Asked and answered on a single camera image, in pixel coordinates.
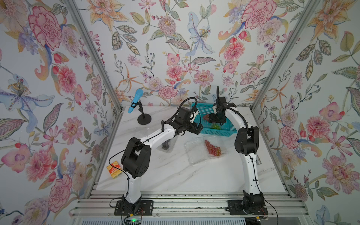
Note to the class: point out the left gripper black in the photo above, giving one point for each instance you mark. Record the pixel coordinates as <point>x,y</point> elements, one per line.
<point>192,128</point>

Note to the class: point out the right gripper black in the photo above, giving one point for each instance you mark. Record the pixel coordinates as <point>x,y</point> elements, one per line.
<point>212,118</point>

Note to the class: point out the teal plastic mesh basket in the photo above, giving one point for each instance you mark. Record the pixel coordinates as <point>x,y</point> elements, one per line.
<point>225,130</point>

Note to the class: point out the black grape bunch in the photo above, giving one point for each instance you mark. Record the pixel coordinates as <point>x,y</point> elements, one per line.
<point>165,146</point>

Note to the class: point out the clear clamshell container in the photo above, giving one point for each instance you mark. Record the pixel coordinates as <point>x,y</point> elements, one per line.
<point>196,150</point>
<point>172,143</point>

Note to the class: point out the red grape bunch front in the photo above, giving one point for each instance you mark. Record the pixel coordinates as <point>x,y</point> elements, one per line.
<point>212,149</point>

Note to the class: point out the red grape bunch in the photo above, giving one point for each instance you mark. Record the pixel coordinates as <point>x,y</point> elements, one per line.
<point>212,149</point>
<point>206,117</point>

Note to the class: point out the red grape bunch back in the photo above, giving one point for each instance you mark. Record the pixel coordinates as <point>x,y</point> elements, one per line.
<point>206,117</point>

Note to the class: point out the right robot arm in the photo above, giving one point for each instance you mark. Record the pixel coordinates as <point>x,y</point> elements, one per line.
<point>247,145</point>

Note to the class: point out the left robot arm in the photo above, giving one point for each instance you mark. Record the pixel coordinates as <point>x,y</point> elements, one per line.
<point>137,154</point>

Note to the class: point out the green grape bunch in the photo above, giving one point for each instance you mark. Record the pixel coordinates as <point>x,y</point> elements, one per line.
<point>216,126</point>

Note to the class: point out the black microphone stand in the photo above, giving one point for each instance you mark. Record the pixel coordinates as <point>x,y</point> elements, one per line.
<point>142,119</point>

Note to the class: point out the blue microphone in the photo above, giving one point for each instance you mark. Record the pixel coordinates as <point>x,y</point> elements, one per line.
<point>138,95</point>

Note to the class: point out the grey microphone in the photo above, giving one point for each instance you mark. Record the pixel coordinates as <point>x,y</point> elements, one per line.
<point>258,161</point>

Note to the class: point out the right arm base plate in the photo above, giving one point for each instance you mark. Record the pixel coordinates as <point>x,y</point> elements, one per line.
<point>239,207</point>

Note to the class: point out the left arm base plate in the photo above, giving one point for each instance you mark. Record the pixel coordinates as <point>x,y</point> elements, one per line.
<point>141,207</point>

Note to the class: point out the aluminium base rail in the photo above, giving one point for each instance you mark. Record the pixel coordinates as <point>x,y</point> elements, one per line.
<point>186,205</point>

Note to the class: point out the right aluminium frame post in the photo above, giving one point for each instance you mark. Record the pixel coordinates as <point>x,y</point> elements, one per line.
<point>299,27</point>

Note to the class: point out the aluminium frame post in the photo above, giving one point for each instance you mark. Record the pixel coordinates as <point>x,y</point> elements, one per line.
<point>76,15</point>
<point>299,27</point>

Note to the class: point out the left aluminium frame post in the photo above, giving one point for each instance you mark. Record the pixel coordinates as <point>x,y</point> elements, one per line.
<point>76,15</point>

